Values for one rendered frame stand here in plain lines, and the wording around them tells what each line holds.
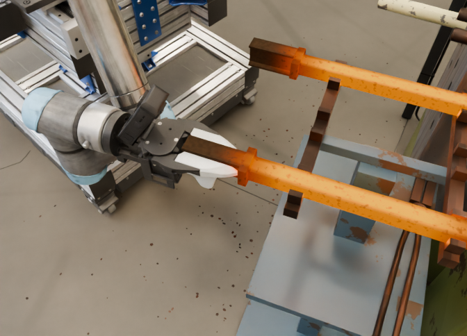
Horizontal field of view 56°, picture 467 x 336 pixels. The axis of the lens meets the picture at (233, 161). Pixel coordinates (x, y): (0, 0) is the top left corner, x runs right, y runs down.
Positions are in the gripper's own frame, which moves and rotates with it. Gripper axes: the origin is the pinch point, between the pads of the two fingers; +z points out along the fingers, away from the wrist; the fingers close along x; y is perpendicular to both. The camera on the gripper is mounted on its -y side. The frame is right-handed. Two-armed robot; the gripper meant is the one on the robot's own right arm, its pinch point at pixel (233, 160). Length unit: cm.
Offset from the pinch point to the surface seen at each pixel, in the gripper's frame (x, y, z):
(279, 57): -23.6, -0.5, -0.7
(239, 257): -27, 92, -8
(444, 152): -36, 24, 35
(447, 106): -22.5, 0.0, 27.8
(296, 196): 2.9, -0.5, 10.2
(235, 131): -80, 92, -30
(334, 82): -21.1, -0.3, 9.7
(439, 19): -93, 30, 30
